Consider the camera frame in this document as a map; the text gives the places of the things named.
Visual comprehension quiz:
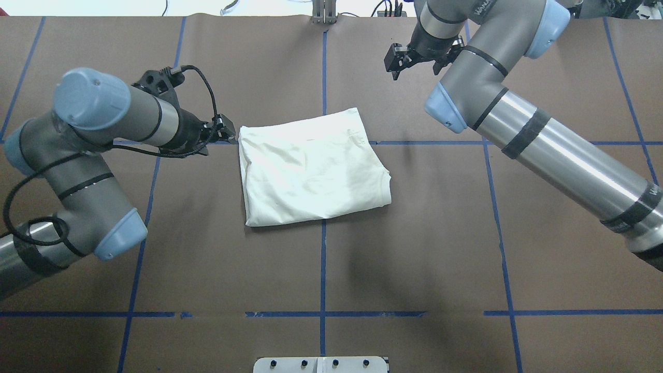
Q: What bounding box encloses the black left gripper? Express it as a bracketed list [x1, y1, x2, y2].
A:
[174, 109, 237, 156]

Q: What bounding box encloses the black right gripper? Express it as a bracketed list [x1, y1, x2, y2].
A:
[384, 24, 466, 81]

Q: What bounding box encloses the cream long-sleeve Twinkle shirt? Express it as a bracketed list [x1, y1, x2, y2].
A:
[239, 108, 392, 227]

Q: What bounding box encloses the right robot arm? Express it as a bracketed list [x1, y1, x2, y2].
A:
[384, 1, 662, 270]

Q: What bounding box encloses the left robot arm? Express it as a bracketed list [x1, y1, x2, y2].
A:
[2, 65, 237, 299]

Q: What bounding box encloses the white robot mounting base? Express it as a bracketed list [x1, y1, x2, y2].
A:
[253, 356, 391, 372]

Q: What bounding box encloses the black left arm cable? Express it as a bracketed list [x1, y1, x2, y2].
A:
[3, 65, 221, 260]

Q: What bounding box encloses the aluminium frame post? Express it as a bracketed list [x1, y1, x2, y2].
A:
[311, 0, 338, 24]

